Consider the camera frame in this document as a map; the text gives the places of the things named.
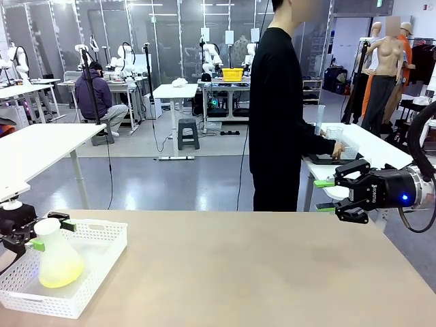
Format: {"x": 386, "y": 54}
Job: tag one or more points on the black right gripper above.
{"x": 385, "y": 189}

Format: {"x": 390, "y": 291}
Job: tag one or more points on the yellow plastic basket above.
{"x": 233, "y": 75}

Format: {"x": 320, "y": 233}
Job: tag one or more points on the dark blue bag pile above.
{"x": 335, "y": 80}

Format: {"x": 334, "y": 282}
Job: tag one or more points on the clear plastic graduated cylinder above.
{"x": 320, "y": 119}

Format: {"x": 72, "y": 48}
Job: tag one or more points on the black flat tray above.
{"x": 320, "y": 160}

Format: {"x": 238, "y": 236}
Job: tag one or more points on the clear plastic beaker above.
{"x": 334, "y": 133}

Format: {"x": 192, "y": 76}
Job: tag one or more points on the black hanging garments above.
{"x": 422, "y": 63}

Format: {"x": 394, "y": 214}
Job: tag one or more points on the grey plastic stool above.
{"x": 188, "y": 131}

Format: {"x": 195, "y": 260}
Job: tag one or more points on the background workbench desk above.
{"x": 119, "y": 85}

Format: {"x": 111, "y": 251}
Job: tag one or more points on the bare beige mannequin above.
{"x": 385, "y": 68}

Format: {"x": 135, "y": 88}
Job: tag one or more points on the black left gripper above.
{"x": 15, "y": 219}

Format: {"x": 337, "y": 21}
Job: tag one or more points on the black power strip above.
{"x": 229, "y": 133}

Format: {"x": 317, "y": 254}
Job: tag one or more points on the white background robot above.
{"x": 211, "y": 56}
{"x": 20, "y": 61}
{"x": 126, "y": 58}

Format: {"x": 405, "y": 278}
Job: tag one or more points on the white shoe rack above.
{"x": 312, "y": 92}

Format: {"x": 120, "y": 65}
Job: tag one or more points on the person in black sweater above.
{"x": 276, "y": 119}

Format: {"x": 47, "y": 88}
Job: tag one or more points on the white standing desk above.
{"x": 175, "y": 92}

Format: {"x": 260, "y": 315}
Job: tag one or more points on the person's right forearm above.
{"x": 318, "y": 141}

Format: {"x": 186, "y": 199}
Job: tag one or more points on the mannequin with hat orange clothes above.
{"x": 406, "y": 44}

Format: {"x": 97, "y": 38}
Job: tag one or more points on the person's right hand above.
{"x": 339, "y": 150}

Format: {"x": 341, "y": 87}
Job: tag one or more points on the white side table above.
{"x": 44, "y": 146}
{"x": 381, "y": 150}

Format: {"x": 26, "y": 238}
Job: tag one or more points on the translucent plastic conical flask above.
{"x": 59, "y": 265}

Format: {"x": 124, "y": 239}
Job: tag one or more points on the seated person purple hoodie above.
{"x": 92, "y": 95}

